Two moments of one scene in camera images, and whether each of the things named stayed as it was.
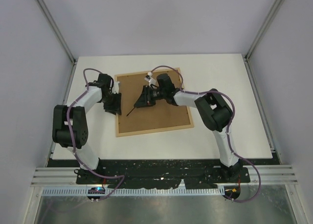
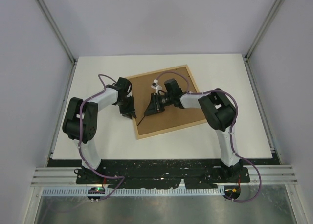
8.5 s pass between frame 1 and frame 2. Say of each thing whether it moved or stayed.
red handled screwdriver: moved
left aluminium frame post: stayed
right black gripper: moved
